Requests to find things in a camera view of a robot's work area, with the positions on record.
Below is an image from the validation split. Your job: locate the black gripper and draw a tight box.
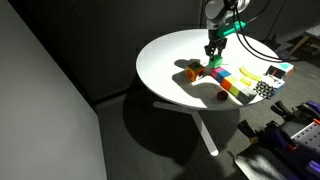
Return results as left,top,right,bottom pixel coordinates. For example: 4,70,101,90
204,28,229,60

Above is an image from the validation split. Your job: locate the pink block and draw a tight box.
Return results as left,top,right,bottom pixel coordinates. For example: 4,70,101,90
209,66,225,80

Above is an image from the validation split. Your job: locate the blue block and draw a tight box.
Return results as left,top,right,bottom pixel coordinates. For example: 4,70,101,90
216,69,232,85

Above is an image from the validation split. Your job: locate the lime yellow block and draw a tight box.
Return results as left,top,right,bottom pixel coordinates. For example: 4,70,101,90
229,81,250,98

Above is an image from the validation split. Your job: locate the white grey block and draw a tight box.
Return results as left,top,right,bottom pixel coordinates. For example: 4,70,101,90
239,87,258,104

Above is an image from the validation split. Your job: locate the yellow orange number cube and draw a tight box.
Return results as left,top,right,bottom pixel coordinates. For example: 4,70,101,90
184,61,206,82

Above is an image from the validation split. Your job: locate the yellow banana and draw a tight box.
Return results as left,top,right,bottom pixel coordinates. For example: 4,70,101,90
239,66,263,82

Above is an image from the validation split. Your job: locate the dark red ball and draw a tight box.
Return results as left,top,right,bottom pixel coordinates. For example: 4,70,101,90
216,90,230,102

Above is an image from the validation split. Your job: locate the white cube teal triangle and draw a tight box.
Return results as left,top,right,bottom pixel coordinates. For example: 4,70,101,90
265,62,295,81

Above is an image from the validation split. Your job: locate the wooden leg white table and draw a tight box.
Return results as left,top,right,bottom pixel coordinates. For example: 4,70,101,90
288,24,320,56

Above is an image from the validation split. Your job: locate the white table base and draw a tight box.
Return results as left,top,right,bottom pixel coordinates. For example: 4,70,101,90
152,100,220,157

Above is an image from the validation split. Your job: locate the black purple clamp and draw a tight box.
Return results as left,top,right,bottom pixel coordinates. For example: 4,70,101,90
270,99,320,123
304,159,320,180
237,119,298,152

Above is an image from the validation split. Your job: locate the grey flat board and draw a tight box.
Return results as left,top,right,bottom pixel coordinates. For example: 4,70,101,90
233,143,302,180

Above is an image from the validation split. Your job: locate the perforated metal plate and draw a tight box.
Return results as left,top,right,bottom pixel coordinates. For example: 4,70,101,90
289,121,320,152

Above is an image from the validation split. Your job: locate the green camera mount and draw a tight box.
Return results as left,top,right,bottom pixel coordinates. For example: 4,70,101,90
218,20,248,39

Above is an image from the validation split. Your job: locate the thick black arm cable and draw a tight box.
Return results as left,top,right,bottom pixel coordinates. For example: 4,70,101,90
229,0,303,64

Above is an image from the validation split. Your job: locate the thin black camera cable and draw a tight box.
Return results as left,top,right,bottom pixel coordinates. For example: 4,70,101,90
244,0,273,24

